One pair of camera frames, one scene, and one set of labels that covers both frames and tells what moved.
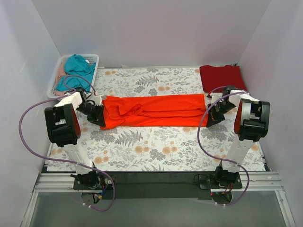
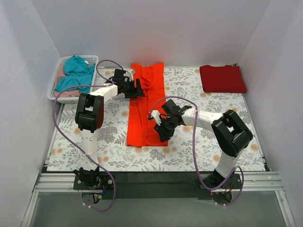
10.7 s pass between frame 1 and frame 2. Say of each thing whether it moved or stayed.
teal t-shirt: stayed
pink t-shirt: stayed
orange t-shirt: moved
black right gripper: moved
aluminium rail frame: stayed
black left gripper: moved
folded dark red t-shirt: stayed
